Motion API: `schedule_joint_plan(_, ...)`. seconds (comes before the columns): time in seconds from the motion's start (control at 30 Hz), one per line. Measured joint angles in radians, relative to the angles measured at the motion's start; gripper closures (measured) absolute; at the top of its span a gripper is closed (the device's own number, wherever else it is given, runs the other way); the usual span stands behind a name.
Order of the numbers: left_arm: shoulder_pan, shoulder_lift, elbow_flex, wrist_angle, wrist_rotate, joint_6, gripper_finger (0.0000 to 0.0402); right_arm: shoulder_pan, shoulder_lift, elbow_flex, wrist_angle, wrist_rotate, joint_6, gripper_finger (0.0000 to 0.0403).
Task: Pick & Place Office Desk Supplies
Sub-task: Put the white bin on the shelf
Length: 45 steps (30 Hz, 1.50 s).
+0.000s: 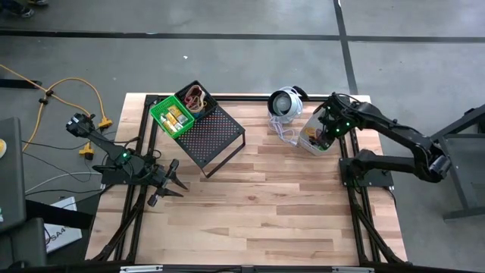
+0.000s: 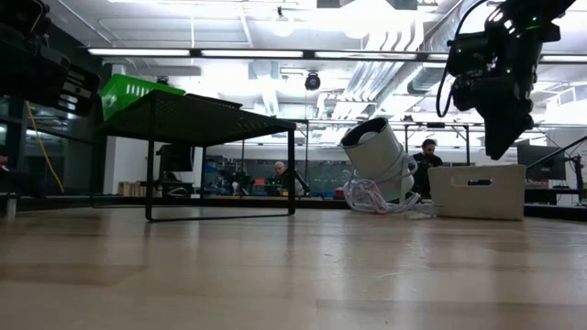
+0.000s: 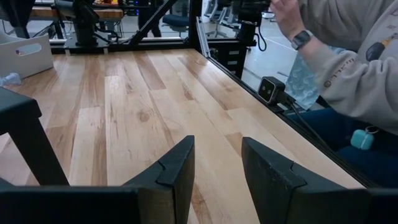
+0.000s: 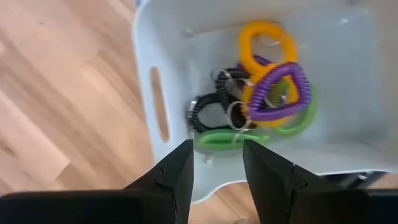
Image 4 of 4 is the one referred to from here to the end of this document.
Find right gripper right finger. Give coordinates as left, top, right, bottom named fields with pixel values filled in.
left=242, top=139, right=398, bottom=224

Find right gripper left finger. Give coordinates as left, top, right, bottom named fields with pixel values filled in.
left=0, top=139, right=195, bottom=224

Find green coil keychain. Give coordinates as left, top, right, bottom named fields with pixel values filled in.
left=270, top=79, right=318, bottom=138
left=194, top=128, right=271, bottom=152

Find white plastic bin with handle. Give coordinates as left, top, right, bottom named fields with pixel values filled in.
left=132, top=0, right=398, bottom=205

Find black coil keychain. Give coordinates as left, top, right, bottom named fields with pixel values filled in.
left=186, top=92, right=259, bottom=133

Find purple coil keychain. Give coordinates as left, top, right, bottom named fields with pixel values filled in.
left=236, top=54, right=274, bottom=74
left=247, top=62, right=312, bottom=122

